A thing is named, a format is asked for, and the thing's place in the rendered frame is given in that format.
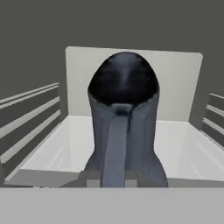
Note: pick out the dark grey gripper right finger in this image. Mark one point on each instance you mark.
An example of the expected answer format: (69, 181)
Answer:
(131, 179)

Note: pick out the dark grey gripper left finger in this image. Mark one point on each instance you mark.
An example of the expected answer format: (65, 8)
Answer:
(91, 178)

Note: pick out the dark grey pitcher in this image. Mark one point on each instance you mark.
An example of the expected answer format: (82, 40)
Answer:
(125, 84)

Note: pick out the white back panel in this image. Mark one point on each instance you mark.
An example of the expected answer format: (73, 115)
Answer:
(180, 87)

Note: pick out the grey slatted side rail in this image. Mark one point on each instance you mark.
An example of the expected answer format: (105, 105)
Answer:
(26, 122)
(214, 116)

